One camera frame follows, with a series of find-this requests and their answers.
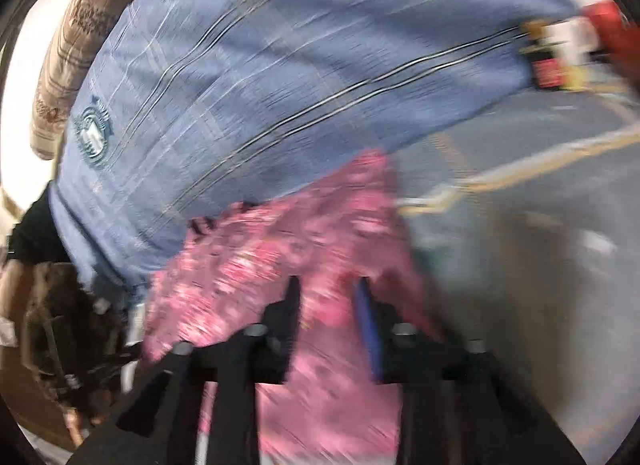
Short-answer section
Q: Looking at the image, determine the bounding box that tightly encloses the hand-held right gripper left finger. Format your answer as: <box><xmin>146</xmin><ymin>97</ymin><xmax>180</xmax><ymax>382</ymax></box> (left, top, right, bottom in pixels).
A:
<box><xmin>65</xmin><ymin>276</ymin><xmax>302</xmax><ymax>465</ymax></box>

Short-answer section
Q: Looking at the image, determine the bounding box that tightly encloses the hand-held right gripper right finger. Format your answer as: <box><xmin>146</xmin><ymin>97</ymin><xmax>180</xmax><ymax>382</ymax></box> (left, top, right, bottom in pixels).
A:
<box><xmin>351</xmin><ymin>277</ymin><xmax>587</xmax><ymax>465</ymax></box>

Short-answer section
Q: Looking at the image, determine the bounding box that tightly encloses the pink floral shirt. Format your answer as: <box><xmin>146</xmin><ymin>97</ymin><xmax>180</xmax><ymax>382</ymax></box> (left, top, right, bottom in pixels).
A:
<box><xmin>142</xmin><ymin>149</ymin><xmax>441</xmax><ymax>458</ymax></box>

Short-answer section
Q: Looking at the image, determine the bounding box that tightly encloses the grey bed sheet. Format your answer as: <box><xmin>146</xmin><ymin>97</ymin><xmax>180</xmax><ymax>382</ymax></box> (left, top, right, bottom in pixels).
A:
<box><xmin>395</xmin><ymin>90</ymin><xmax>640</xmax><ymax>465</ymax></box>

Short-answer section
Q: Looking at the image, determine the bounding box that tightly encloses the brown fleece cloth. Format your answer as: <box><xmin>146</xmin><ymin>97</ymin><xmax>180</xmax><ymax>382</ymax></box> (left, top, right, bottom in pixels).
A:
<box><xmin>20</xmin><ymin>265</ymin><xmax>126</xmax><ymax>396</ymax></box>

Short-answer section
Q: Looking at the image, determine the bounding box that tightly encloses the dark cloth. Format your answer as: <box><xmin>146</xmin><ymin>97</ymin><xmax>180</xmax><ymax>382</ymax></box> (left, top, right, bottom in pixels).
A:
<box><xmin>10</xmin><ymin>185</ymin><xmax>71</xmax><ymax>266</ymax></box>

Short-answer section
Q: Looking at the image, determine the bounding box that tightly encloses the blue plaid quilt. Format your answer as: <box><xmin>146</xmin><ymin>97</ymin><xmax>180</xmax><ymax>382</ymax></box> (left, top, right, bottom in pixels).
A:
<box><xmin>50</xmin><ymin>0</ymin><xmax>581</xmax><ymax>291</ymax></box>

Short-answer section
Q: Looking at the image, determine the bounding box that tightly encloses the black tag with red label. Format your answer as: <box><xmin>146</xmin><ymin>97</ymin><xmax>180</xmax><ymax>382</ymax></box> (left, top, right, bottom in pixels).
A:
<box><xmin>530</xmin><ymin>57</ymin><xmax>566</xmax><ymax>90</ymax></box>

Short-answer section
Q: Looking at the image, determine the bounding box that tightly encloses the white plastic bottle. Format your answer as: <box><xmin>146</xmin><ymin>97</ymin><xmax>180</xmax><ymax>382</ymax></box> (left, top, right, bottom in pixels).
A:
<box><xmin>542</xmin><ymin>20</ymin><xmax>596</xmax><ymax>66</ymax></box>

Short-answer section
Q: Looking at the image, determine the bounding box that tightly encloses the beige striped pillow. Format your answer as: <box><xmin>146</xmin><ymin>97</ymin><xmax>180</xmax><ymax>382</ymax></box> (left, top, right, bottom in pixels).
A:
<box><xmin>30</xmin><ymin>0</ymin><xmax>176</xmax><ymax>160</ymax></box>

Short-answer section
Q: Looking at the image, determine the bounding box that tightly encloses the red plastic bag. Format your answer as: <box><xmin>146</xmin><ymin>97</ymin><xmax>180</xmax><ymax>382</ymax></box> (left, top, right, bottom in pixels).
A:
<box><xmin>582</xmin><ymin>0</ymin><xmax>640</xmax><ymax>76</ymax></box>

